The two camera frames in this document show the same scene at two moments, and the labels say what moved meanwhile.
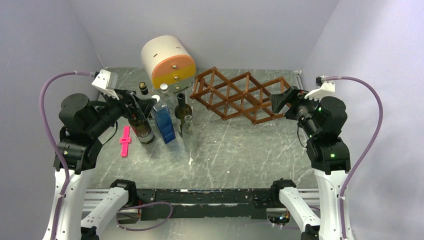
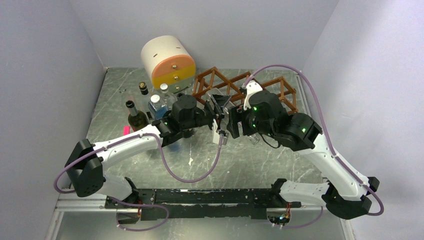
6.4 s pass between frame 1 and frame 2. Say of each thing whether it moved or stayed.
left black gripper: moved
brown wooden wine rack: stayed
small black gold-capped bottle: stayed
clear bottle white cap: stayed
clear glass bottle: moved
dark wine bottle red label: stayed
